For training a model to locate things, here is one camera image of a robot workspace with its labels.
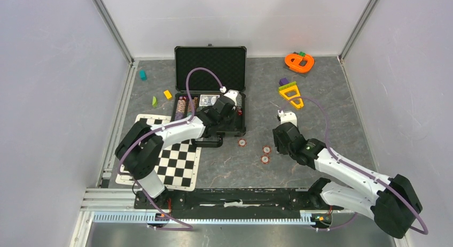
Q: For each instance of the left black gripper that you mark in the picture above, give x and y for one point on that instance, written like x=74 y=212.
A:
x=232 y=112

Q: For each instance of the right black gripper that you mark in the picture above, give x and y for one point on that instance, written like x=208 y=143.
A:
x=278 y=145

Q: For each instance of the red white poker chip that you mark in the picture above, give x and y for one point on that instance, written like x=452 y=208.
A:
x=265 y=159
x=266 y=149
x=242 y=142

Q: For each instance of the brown 100 chip roll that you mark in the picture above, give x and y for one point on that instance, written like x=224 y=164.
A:
x=192 y=106

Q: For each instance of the pink brown chip roll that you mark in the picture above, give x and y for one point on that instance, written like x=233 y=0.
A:
x=180 y=109

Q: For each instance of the black poker carrying case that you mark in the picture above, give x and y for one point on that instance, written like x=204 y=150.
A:
x=203 y=71

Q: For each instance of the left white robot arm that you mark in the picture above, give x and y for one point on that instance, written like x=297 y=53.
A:
x=139 y=150

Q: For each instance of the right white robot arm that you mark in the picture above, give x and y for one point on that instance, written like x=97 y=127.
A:
x=391 y=202

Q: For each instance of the blue playing card deck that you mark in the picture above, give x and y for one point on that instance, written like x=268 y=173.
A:
x=207 y=100

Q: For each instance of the yellow triangle toy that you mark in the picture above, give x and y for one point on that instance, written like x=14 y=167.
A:
x=290 y=92

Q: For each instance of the yellow toy block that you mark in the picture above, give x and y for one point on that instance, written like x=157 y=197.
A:
x=168 y=95

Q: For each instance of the purple toy block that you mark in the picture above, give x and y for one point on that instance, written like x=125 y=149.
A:
x=283 y=81

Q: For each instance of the black white chessboard mat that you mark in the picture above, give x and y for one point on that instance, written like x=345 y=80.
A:
x=178 y=164

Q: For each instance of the green half-round block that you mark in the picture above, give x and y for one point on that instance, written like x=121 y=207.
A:
x=154 y=102

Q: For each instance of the orange toy track piece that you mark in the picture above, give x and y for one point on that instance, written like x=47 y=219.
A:
x=299 y=62

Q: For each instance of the teal toy block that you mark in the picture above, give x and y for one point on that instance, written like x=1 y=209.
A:
x=142 y=75

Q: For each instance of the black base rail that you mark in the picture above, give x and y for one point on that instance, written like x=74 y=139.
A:
x=235 y=204

